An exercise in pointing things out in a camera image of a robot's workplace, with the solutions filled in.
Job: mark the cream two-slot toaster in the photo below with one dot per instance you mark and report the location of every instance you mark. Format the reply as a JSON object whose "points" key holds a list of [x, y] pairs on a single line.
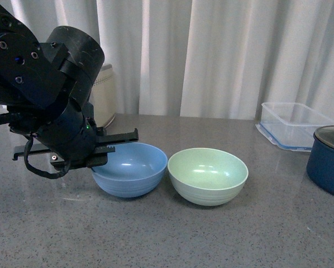
{"points": [[103, 97]]}

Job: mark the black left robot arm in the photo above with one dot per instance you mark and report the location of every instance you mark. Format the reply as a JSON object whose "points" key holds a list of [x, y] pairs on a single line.
{"points": [[46, 88]]}

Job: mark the blue bowl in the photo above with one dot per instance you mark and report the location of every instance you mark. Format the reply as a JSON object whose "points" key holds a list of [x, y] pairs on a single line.
{"points": [[134, 169]]}

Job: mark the clear plastic food container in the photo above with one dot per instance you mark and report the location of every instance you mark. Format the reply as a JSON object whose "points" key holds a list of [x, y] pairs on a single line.
{"points": [[290, 126]]}

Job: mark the white pleated curtain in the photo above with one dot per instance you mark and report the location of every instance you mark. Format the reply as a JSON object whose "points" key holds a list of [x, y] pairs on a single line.
{"points": [[216, 59]]}

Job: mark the dark blue cooking pot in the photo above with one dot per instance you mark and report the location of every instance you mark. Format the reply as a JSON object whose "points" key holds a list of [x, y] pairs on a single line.
{"points": [[320, 166]]}

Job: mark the green bowl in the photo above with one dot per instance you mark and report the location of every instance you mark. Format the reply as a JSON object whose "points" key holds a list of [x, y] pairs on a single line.
{"points": [[207, 177]]}

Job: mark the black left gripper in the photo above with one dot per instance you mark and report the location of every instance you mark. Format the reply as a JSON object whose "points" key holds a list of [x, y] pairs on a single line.
{"points": [[68, 131]]}

